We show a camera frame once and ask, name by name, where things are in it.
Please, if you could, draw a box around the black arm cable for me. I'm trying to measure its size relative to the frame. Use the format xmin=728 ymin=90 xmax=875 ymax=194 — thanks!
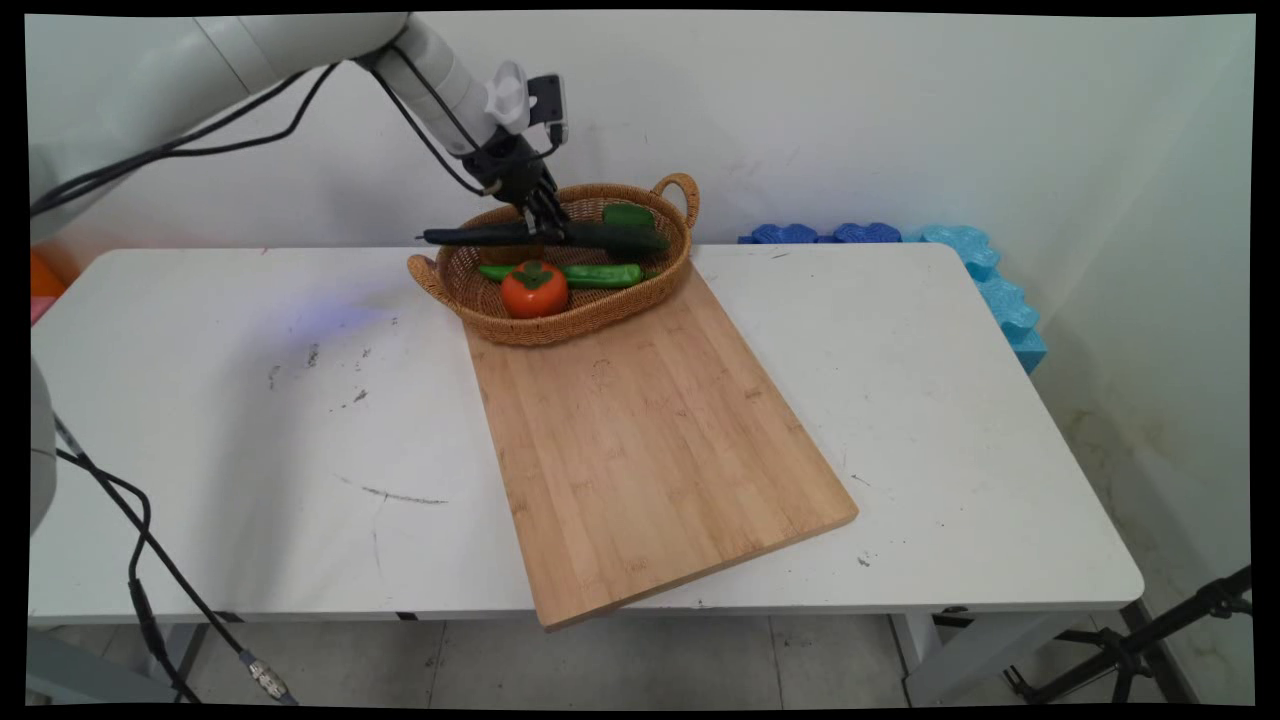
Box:
xmin=30 ymin=42 xmax=563 ymax=219

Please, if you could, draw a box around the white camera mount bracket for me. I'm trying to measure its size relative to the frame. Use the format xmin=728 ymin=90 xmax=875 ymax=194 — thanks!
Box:
xmin=484 ymin=59 xmax=530 ymax=137

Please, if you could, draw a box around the dark green cucumber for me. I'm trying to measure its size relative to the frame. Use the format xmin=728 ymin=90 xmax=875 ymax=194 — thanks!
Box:
xmin=417 ymin=221 xmax=670 ymax=254

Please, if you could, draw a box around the white table leg frame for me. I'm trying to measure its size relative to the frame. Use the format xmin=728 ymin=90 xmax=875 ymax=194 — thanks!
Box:
xmin=888 ymin=608 xmax=1106 ymax=707

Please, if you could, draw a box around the black tripod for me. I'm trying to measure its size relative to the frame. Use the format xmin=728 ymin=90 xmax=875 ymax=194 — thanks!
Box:
xmin=1003 ymin=565 xmax=1254 ymax=706

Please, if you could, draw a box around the light blue foam mat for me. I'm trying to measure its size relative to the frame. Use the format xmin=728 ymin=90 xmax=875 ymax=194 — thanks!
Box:
xmin=903 ymin=225 xmax=1049 ymax=375

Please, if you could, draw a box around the woven wicker basket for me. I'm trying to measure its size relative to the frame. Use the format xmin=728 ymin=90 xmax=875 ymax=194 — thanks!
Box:
xmin=406 ymin=173 xmax=701 ymax=348

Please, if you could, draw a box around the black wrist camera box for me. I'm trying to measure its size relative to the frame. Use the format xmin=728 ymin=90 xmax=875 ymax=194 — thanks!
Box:
xmin=526 ymin=73 xmax=570 ymax=147

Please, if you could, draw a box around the long green chili pepper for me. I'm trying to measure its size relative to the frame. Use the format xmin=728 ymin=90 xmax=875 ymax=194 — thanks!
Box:
xmin=477 ymin=262 xmax=647 ymax=292

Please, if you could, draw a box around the wooden cutting board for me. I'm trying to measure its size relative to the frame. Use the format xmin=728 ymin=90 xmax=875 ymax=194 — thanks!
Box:
xmin=465 ymin=262 xmax=860 ymax=633

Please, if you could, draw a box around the orange object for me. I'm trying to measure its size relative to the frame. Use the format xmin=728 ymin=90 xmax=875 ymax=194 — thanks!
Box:
xmin=30 ymin=249 xmax=70 ymax=300

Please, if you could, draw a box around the orange persimmon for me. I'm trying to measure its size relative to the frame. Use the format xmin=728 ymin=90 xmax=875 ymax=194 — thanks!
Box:
xmin=500 ymin=260 xmax=570 ymax=320

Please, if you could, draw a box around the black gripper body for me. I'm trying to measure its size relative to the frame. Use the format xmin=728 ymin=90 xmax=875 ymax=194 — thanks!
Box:
xmin=461 ymin=134 xmax=558 ymax=211

